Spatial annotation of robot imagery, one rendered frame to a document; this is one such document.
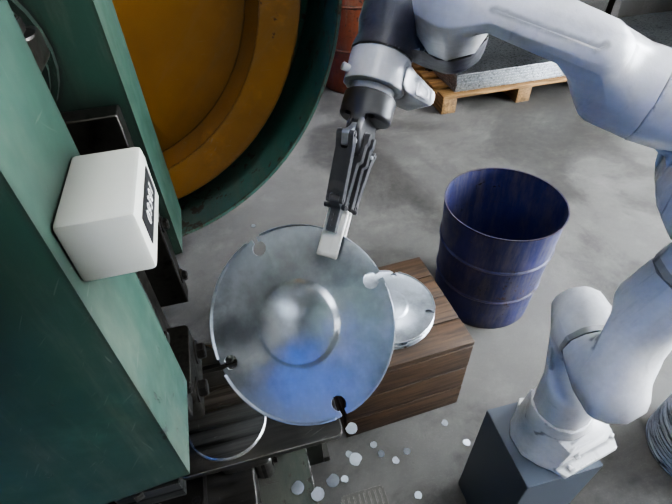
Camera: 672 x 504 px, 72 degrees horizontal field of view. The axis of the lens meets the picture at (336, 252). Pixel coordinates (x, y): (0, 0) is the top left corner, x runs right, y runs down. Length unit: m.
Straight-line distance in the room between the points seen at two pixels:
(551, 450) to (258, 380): 0.65
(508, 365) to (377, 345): 1.23
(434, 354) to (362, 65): 0.92
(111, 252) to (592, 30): 0.53
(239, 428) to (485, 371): 1.18
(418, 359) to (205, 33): 0.99
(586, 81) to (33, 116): 0.55
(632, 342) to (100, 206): 0.75
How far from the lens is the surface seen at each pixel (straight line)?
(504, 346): 1.89
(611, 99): 0.66
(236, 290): 0.73
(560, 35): 0.61
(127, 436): 0.40
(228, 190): 0.88
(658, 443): 1.81
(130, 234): 0.26
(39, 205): 0.26
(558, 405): 1.00
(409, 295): 1.47
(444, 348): 1.40
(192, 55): 0.80
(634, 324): 0.83
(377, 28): 0.68
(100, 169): 0.30
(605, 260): 2.38
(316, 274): 0.67
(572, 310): 0.93
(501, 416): 1.20
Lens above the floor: 1.48
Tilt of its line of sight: 43 degrees down
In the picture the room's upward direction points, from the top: 2 degrees counter-clockwise
